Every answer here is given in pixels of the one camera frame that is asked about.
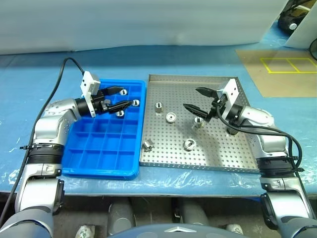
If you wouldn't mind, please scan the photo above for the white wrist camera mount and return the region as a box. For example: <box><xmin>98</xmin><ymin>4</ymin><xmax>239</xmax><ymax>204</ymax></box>
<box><xmin>79</xmin><ymin>71</ymin><xmax>101</xmax><ymax>118</ymax></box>
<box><xmin>216</xmin><ymin>78</ymin><xmax>244</xmax><ymax>114</ymax></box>

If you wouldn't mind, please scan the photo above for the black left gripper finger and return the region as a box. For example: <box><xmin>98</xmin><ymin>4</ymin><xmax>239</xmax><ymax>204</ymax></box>
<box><xmin>100</xmin><ymin>86</ymin><xmax>124</xmax><ymax>96</ymax></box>
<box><xmin>106</xmin><ymin>101</ymin><xmax>131</xmax><ymax>112</ymax></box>

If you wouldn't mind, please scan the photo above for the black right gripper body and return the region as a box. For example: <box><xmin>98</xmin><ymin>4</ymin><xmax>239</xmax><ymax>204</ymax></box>
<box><xmin>207</xmin><ymin>95</ymin><xmax>230</xmax><ymax>122</ymax></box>

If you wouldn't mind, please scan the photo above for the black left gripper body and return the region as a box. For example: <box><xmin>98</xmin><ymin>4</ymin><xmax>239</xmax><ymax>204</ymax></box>
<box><xmin>90</xmin><ymin>89</ymin><xmax>111</xmax><ymax>114</ymax></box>

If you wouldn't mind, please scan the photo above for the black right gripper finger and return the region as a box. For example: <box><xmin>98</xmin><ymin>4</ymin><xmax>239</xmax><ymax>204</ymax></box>
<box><xmin>182</xmin><ymin>103</ymin><xmax>210</xmax><ymax>122</ymax></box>
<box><xmin>195</xmin><ymin>87</ymin><xmax>219</xmax><ymax>99</ymax></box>

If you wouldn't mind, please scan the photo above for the white slanted board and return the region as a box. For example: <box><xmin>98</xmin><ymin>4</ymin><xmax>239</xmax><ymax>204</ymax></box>
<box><xmin>284</xmin><ymin>0</ymin><xmax>317</xmax><ymax>49</ymax></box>

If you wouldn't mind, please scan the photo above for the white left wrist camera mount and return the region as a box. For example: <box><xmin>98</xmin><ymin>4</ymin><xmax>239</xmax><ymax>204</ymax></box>
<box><xmin>79</xmin><ymin>71</ymin><xmax>101</xmax><ymax>118</ymax></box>

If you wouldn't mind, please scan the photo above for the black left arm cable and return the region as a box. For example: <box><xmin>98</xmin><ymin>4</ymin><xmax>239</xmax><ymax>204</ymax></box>
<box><xmin>0</xmin><ymin>57</ymin><xmax>86</xmax><ymax>220</ymax></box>

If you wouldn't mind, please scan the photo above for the grey rounded shape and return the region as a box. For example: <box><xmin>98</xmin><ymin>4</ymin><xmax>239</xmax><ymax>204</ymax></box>
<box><xmin>107</xmin><ymin>202</ymin><xmax>136</xmax><ymax>235</ymax></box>
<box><xmin>177</xmin><ymin>198</ymin><xmax>210</xmax><ymax>226</ymax></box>

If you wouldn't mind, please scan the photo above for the white patterned rounded object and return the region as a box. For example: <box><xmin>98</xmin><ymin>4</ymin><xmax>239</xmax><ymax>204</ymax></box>
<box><xmin>225</xmin><ymin>224</ymin><xmax>243</xmax><ymax>235</ymax></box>
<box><xmin>75</xmin><ymin>224</ymin><xmax>96</xmax><ymax>238</ymax></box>

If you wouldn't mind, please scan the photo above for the white foam backdrop sheet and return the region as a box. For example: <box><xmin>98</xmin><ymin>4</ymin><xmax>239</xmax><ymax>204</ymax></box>
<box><xmin>0</xmin><ymin>0</ymin><xmax>290</xmax><ymax>56</ymax></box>

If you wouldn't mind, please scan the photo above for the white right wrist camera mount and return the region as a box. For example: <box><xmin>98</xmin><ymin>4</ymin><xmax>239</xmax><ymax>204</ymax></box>
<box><xmin>216</xmin><ymin>78</ymin><xmax>244</xmax><ymax>114</ymax></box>

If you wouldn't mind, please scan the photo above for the dark blue robot torso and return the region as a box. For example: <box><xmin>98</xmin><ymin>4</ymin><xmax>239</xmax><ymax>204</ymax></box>
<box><xmin>108</xmin><ymin>223</ymin><xmax>218</xmax><ymax>238</ymax></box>

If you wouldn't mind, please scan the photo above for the thin black cable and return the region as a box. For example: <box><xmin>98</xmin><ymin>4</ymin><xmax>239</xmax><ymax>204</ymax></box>
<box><xmin>308</xmin><ymin>37</ymin><xmax>317</xmax><ymax>60</ymax></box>

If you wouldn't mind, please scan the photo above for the perforated metal tray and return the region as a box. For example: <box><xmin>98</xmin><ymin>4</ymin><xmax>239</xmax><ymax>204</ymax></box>
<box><xmin>139</xmin><ymin>73</ymin><xmax>260</xmax><ymax>174</ymax></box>

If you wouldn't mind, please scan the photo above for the blue compartment tray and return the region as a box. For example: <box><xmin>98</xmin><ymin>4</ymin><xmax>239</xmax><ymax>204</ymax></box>
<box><xmin>61</xmin><ymin>79</ymin><xmax>147</xmax><ymax>180</ymax></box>

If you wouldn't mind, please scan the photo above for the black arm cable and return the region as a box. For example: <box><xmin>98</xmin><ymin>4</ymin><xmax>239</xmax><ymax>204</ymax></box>
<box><xmin>0</xmin><ymin>57</ymin><xmax>86</xmax><ymax>220</ymax></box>
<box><xmin>215</xmin><ymin>104</ymin><xmax>317</xmax><ymax>221</ymax></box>

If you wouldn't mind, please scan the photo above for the brown cardboard mat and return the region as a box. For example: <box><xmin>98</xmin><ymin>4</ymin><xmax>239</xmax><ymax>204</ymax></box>
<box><xmin>235</xmin><ymin>48</ymin><xmax>317</xmax><ymax>98</ymax></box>

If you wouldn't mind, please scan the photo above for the black device with silver knob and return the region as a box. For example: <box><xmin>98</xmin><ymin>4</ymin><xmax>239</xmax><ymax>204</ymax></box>
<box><xmin>277</xmin><ymin>0</ymin><xmax>315</xmax><ymax>32</ymax></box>

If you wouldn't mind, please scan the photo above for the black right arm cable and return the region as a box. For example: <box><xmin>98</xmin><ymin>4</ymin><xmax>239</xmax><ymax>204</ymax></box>
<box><xmin>215</xmin><ymin>104</ymin><xmax>317</xmax><ymax>221</ymax></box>

